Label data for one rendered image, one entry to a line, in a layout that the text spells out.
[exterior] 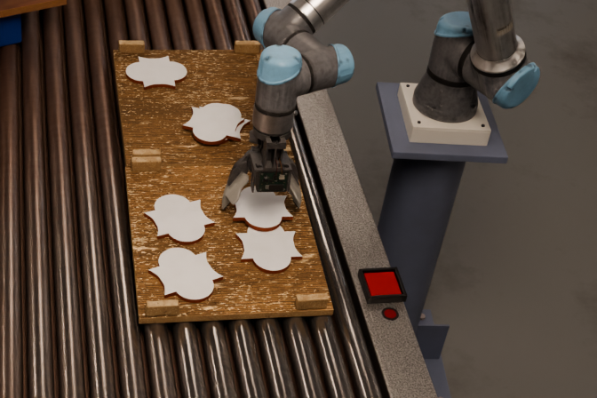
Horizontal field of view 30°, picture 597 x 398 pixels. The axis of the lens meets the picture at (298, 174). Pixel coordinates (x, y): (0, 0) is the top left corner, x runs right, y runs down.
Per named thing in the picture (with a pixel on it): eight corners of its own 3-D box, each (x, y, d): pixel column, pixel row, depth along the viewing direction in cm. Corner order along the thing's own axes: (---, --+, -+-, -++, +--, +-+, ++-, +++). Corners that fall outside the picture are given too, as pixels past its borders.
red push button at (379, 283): (392, 275, 213) (394, 270, 212) (401, 298, 208) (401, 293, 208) (362, 277, 211) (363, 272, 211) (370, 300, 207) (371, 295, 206)
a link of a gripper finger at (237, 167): (222, 182, 212) (252, 150, 209) (221, 177, 213) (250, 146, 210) (241, 194, 214) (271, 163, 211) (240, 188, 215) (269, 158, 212)
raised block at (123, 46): (143, 49, 256) (144, 39, 254) (144, 54, 255) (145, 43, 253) (117, 50, 255) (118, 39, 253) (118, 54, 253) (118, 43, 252)
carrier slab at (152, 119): (262, 54, 263) (263, 49, 262) (294, 166, 233) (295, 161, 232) (112, 55, 256) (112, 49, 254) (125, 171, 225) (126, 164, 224)
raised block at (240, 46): (258, 49, 262) (259, 39, 260) (259, 53, 261) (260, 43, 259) (233, 49, 261) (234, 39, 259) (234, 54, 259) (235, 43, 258)
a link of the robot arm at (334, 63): (324, 25, 210) (277, 36, 204) (362, 54, 203) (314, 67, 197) (318, 61, 215) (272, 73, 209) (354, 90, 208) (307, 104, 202)
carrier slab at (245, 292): (293, 169, 233) (295, 163, 232) (332, 315, 202) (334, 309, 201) (124, 171, 225) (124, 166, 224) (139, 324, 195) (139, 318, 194)
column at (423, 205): (429, 312, 334) (500, 75, 279) (453, 414, 306) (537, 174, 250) (305, 308, 329) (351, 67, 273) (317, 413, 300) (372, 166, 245)
